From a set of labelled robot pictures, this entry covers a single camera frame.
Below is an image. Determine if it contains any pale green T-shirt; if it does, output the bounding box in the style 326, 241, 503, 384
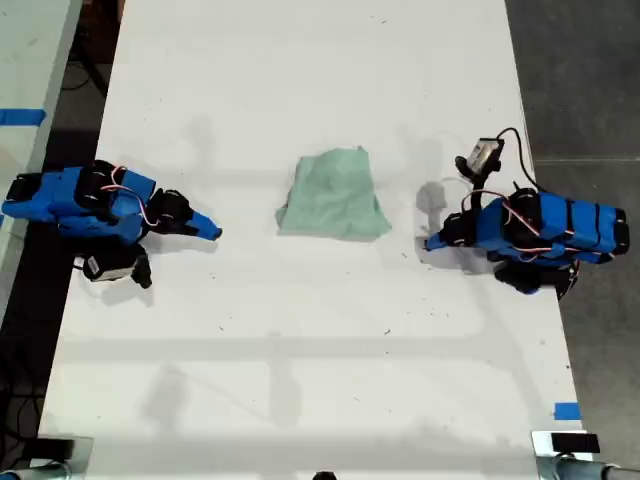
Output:
274, 145, 393, 243

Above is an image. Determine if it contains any long blue tape strip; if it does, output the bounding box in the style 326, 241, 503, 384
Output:
0, 107, 48, 127

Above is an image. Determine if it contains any pale side table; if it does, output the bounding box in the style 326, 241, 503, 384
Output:
0, 0, 84, 321

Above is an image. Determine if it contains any short blue tape strip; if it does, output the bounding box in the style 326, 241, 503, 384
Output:
553, 401, 583, 422

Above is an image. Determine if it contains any small black box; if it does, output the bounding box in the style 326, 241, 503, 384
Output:
550, 432, 602, 456
35, 436, 77, 459

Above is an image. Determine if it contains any metal table clamp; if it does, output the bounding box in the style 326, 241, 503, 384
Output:
0, 434, 95, 480
530, 428, 640, 480

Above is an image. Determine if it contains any arm red white wire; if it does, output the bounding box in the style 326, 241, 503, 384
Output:
98, 165, 158, 230
460, 191, 584, 262

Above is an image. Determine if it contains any camera black stalk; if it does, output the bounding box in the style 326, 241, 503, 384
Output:
131, 252, 154, 291
454, 155, 502, 195

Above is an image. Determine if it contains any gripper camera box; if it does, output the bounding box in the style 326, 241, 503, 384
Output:
467, 138, 504, 169
81, 252, 139, 284

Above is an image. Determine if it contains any camera black cable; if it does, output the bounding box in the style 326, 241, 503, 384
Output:
496, 126, 540, 194

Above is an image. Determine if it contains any black floor cable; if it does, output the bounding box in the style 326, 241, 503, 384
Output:
0, 344, 49, 454

